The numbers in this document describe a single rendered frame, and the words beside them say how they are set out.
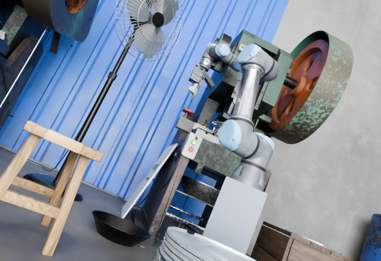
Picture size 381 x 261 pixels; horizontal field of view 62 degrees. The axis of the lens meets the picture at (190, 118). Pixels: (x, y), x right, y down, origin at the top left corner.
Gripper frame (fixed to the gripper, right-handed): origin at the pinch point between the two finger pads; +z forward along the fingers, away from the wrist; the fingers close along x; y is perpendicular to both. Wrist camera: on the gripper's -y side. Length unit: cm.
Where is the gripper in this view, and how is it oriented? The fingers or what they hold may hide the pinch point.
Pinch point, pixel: (194, 97)
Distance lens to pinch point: 189.2
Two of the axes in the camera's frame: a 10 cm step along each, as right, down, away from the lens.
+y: -8.9, -4.3, -1.2
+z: -4.0, 8.9, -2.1
